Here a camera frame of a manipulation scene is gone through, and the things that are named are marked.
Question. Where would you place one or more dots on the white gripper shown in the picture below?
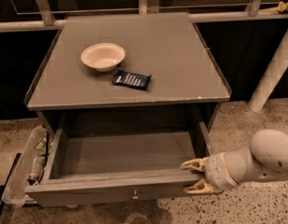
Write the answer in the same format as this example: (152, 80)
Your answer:
(217, 172)

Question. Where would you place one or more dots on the grey top drawer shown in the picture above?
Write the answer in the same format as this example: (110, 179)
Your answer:
(119, 168)

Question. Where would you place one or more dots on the grey drawer cabinet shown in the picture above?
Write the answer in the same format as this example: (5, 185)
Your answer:
(165, 46)

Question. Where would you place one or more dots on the blue snack packet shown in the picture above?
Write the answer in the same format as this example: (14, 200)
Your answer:
(131, 80)

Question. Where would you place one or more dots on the white bowl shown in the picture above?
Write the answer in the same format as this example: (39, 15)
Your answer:
(103, 57)

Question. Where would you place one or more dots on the green snack bag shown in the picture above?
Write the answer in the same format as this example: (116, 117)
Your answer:
(42, 150)

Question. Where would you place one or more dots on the clear plastic bin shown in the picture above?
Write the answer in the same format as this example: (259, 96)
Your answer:
(26, 173)

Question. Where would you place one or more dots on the yellow cloth on railing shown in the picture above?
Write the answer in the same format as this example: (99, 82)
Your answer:
(282, 7)

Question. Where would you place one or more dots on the metal railing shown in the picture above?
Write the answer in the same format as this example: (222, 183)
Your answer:
(32, 15)

